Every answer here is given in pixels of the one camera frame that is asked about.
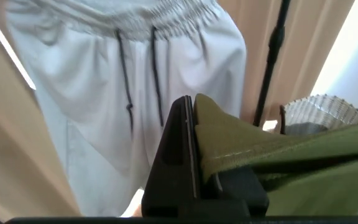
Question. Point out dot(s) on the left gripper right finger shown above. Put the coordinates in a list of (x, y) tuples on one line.
[(241, 189)]

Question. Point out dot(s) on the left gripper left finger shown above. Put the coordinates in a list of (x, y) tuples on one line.
[(172, 180)]

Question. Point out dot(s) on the green garment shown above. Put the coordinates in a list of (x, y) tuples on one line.
[(291, 155)]

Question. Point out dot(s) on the pale grey shorts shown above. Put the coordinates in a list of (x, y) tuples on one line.
[(89, 77)]

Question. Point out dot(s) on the white laundry basket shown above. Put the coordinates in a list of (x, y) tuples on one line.
[(322, 109)]

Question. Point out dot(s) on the black clothes rack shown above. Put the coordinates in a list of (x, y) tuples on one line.
[(273, 40)]

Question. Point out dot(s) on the window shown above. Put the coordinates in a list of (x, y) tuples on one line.
[(353, 62)]

